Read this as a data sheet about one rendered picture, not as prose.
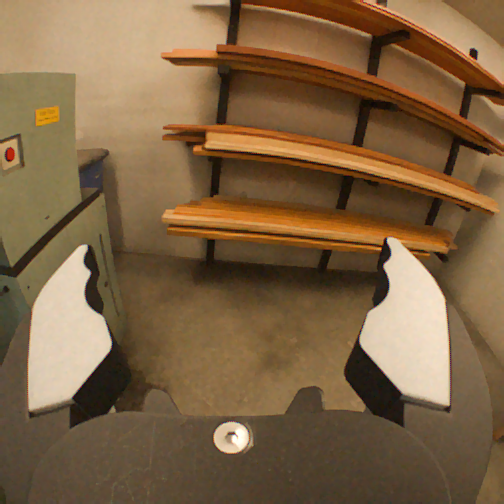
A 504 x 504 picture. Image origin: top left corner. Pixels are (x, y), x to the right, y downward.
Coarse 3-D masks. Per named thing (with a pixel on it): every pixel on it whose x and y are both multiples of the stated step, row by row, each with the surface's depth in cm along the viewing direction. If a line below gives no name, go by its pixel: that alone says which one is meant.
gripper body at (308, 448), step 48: (96, 432) 3; (144, 432) 4; (192, 432) 4; (240, 432) 4; (288, 432) 4; (336, 432) 4; (384, 432) 3; (48, 480) 2; (96, 480) 3; (144, 480) 3; (192, 480) 3; (240, 480) 3; (288, 480) 3; (336, 480) 3; (384, 480) 3; (432, 480) 2
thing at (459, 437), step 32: (448, 320) 6; (480, 384) 4; (384, 416) 5; (416, 416) 4; (448, 416) 4; (480, 416) 3; (448, 448) 3; (480, 448) 3; (448, 480) 3; (480, 480) 2
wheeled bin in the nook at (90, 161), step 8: (80, 152) 139; (88, 152) 141; (96, 152) 145; (104, 152) 151; (80, 160) 126; (88, 160) 131; (96, 160) 141; (80, 168) 122; (88, 168) 138; (96, 168) 151; (80, 176) 130; (88, 176) 141; (96, 176) 154; (80, 184) 133; (88, 184) 144; (96, 184) 157
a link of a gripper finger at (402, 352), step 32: (384, 256) 10; (384, 288) 8; (416, 288) 7; (384, 320) 6; (416, 320) 6; (352, 352) 6; (384, 352) 5; (416, 352) 5; (448, 352) 5; (352, 384) 6; (384, 384) 5; (416, 384) 5; (448, 384) 4
